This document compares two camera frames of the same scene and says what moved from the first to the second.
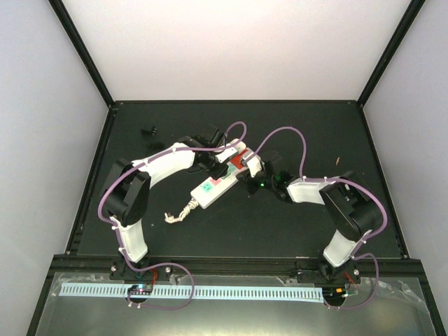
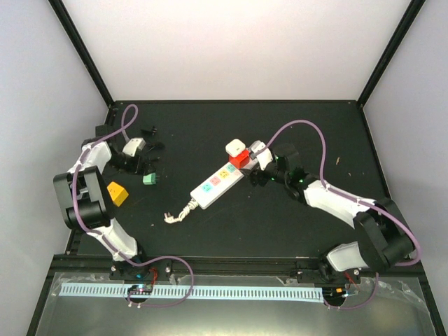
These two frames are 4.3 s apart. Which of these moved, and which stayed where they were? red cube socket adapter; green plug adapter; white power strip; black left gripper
Moved: black left gripper; green plug adapter
Stayed: white power strip; red cube socket adapter
